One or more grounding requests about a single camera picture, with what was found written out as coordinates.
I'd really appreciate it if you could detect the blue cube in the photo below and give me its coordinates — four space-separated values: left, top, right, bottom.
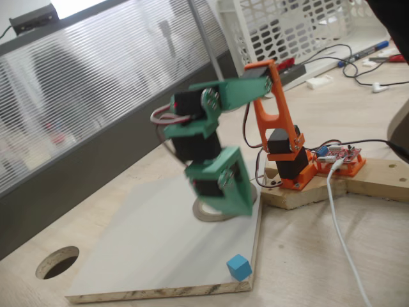
226 254 253 282

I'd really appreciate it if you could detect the wooden plank under arm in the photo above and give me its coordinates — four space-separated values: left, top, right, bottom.
263 156 409 203

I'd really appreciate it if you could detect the light wooden block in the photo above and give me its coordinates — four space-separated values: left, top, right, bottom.
260 177 348 211

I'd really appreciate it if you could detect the grey laminated chipboard panel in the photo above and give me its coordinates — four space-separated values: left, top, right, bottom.
65 159 266 304

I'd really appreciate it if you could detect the red controller circuit board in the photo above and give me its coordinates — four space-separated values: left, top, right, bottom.
315 144 364 164

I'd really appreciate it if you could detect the orange circuit board holder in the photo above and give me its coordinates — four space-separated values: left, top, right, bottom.
316 155 367 177

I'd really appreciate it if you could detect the metal pole with flange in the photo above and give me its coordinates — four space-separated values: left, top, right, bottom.
188 0 226 83

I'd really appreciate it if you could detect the white plastic printed part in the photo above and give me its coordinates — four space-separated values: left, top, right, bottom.
305 74 333 90

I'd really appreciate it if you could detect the frosted desk divider panel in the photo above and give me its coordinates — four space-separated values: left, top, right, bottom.
0 0 243 262

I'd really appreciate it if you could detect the beige and black rounded object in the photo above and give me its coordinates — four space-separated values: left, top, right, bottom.
386 98 409 161

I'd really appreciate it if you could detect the blue capped marker pen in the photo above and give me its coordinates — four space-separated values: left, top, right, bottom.
337 40 390 67

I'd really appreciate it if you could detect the white perforated plastic basket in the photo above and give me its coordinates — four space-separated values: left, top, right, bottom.
217 0 391 97

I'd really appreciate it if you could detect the black box device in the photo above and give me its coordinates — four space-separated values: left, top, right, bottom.
8 3 59 35

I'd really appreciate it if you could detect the black sleeved person arm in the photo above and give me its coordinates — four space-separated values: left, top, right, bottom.
367 0 409 65

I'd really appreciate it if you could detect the red black white servo wire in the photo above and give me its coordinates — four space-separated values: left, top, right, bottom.
242 104 266 150
254 148 284 188
150 102 201 129

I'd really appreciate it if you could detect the grey ring of tape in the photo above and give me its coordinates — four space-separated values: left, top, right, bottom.
192 184 258 223

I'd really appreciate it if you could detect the white USB cable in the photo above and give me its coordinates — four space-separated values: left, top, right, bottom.
326 159 373 307

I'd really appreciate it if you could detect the black power strip red switch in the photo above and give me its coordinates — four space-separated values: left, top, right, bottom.
276 57 307 87

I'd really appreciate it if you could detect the thick black power cable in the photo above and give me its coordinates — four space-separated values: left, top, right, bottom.
338 139 409 159

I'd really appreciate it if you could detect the red handled tool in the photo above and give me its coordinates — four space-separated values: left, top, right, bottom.
369 53 406 64

